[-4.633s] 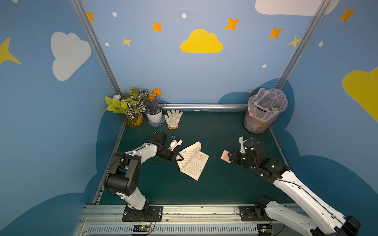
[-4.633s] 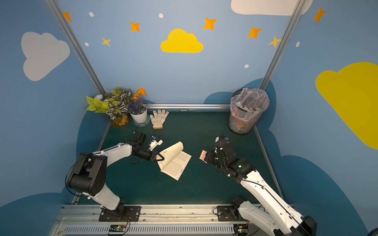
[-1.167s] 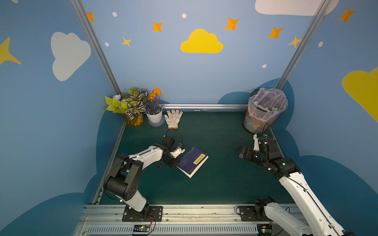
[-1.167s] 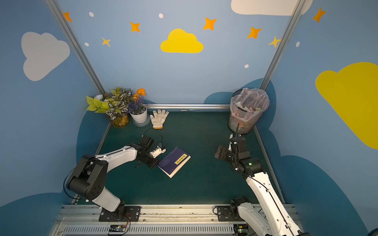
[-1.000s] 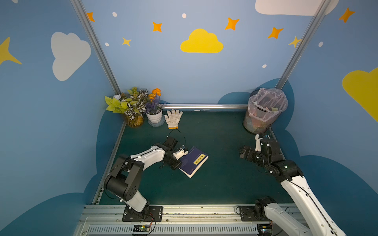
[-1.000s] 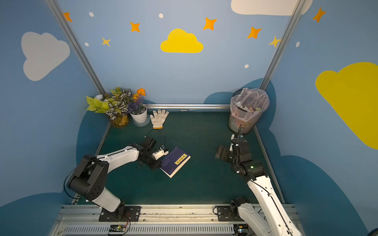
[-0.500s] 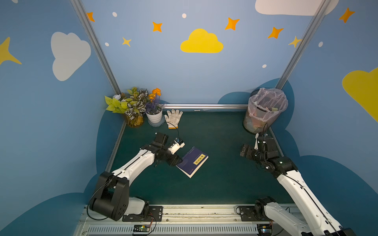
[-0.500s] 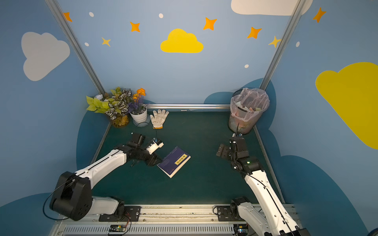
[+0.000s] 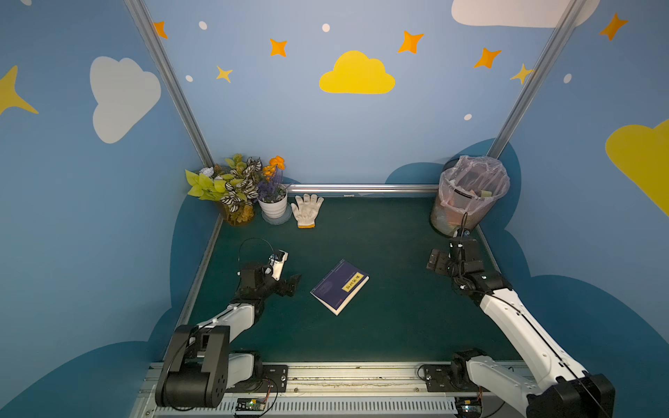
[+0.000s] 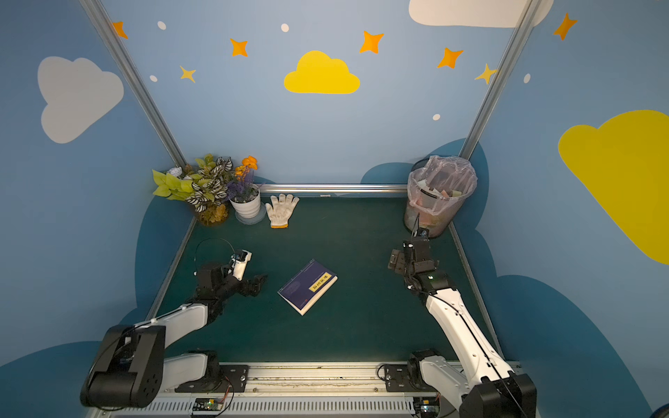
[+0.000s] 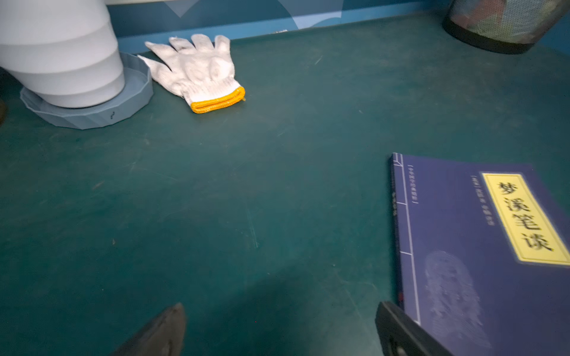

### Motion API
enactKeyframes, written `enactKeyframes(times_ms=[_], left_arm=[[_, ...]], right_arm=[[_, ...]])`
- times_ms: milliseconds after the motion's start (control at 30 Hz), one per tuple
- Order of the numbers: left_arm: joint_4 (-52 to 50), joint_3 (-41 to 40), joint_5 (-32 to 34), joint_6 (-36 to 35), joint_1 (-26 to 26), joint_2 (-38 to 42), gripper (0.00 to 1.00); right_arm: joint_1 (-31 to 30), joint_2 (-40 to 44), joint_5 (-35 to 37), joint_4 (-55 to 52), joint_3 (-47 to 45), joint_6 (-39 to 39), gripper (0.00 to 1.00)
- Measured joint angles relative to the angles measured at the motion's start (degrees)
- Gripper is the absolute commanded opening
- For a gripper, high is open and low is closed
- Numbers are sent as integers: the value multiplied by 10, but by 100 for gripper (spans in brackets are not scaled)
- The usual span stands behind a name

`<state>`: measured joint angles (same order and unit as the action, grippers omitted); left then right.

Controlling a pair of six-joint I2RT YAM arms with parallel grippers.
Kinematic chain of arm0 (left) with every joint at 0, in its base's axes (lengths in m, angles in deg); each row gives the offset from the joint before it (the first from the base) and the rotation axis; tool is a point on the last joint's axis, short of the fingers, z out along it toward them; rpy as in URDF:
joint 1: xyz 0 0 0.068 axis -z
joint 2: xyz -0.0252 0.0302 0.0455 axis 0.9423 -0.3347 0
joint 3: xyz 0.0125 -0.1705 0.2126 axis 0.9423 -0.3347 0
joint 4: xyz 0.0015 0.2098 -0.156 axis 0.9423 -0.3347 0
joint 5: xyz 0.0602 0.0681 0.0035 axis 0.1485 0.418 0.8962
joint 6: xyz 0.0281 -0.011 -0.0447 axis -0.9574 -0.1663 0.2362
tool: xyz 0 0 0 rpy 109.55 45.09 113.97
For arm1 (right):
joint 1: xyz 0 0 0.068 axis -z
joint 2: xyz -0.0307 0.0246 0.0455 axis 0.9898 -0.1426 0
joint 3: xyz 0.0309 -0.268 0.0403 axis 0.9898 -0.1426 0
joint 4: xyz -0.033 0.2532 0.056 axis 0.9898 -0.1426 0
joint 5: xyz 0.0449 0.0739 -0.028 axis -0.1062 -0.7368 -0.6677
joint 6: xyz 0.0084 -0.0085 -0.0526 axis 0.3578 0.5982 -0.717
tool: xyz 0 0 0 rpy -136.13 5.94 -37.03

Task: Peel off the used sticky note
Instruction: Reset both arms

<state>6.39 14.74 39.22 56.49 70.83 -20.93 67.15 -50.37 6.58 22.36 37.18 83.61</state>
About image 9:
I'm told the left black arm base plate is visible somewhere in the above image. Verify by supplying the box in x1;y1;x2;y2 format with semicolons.
226;364;289;394

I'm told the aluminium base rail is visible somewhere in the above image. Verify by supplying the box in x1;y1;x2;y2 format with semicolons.
130;362;520;417

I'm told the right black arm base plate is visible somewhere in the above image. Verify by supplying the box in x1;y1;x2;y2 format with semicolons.
416;364;478;393

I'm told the left green circuit board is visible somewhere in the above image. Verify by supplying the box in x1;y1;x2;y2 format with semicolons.
234;398;268;415

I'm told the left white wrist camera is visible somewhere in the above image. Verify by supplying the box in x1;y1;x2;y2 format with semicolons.
266;250;289;281

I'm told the green circuit board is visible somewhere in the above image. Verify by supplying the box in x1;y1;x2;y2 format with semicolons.
455;397;483;418
234;398;268;415

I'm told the trash bin with plastic bag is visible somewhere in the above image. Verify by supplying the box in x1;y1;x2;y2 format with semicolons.
430;155;510;237

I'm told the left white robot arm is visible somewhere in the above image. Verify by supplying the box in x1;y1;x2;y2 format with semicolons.
154;261;301;412

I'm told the green leafy plant pot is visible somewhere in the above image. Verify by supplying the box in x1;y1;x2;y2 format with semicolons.
185;154;262;226

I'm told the white pot with flowers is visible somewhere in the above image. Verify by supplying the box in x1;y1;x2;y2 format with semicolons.
257;156;287;222

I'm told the white work glove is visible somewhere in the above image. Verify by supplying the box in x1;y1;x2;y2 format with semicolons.
291;193;324;229

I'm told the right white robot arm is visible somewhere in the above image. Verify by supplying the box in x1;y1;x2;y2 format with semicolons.
427;236;615;417

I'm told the dark blue book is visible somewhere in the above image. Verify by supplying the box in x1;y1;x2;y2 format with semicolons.
310;260;369;315

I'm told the right green circuit board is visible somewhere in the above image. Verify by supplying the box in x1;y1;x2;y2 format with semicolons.
455;397;483;418

